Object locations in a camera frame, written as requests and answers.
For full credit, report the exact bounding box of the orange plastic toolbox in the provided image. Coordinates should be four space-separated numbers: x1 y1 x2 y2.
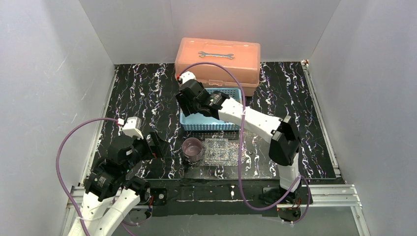
174 37 261 97

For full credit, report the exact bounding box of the clear plastic tray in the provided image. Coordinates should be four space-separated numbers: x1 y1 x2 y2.
202 139 239 167

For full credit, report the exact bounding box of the purple mug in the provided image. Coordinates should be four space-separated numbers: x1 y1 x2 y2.
181 137 203 163

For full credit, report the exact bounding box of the silver open-end wrench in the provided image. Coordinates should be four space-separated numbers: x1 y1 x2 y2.
198 51 235 59

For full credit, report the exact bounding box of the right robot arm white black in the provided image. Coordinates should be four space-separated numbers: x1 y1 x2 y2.
176 78 301 202

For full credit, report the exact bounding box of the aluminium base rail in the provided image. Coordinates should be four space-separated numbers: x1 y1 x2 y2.
61 185 370 236

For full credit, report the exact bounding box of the light blue plastic basket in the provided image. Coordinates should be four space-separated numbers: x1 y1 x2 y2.
179 88 242 131

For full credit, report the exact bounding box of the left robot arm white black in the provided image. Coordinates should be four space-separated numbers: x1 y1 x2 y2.
68 132 169 236

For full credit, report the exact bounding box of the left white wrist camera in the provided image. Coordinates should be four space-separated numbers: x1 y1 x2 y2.
118 117 144 140

